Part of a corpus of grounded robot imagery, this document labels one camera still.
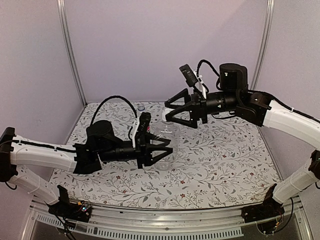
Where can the aluminium corner post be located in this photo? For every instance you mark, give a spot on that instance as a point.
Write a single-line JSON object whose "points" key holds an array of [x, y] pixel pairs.
{"points": [[270, 6], [61, 7]]}

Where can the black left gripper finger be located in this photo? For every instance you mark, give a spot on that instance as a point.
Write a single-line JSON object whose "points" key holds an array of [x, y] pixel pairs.
{"points": [[156, 153], [154, 140]]}

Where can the aluminium corner post left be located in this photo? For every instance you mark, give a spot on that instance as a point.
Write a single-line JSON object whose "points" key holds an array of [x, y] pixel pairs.
{"points": [[61, 7]]}

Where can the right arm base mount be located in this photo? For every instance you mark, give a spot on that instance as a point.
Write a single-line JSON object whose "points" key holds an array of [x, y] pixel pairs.
{"points": [[269, 208]]}

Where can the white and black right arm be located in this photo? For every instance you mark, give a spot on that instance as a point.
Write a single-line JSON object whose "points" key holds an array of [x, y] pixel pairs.
{"points": [[256, 107]]}

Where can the aluminium corner post right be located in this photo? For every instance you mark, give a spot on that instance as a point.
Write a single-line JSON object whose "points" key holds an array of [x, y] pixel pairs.
{"points": [[270, 6]]}

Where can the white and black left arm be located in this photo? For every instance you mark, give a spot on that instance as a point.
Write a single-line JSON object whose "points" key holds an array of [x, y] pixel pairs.
{"points": [[101, 146]]}

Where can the floral patterned table mat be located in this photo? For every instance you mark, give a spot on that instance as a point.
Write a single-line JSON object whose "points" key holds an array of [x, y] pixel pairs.
{"points": [[219, 164]]}

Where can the left wrist camera on white mount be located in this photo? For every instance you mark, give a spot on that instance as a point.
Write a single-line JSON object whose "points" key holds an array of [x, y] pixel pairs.
{"points": [[141, 125]]}

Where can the wrist camera on white mount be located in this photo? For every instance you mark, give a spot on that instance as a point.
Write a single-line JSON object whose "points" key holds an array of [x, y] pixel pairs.
{"points": [[141, 125], [194, 81]]}

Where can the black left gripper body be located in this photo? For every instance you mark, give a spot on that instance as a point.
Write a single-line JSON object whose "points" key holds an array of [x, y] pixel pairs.
{"points": [[140, 151]]}

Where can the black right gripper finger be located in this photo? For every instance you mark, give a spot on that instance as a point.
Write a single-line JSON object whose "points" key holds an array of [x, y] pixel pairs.
{"points": [[180, 116], [184, 96]]}

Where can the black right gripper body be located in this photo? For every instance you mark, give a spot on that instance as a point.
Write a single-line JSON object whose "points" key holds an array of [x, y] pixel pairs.
{"points": [[202, 110]]}

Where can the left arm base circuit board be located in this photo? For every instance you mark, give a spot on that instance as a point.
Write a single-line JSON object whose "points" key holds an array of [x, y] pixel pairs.
{"points": [[80, 211]]}

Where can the aluminium front frame rail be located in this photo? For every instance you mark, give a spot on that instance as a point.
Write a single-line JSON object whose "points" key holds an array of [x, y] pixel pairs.
{"points": [[109, 222]]}

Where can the right wrist camera on white mount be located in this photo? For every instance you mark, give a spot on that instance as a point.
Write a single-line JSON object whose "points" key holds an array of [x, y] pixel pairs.
{"points": [[194, 81]]}

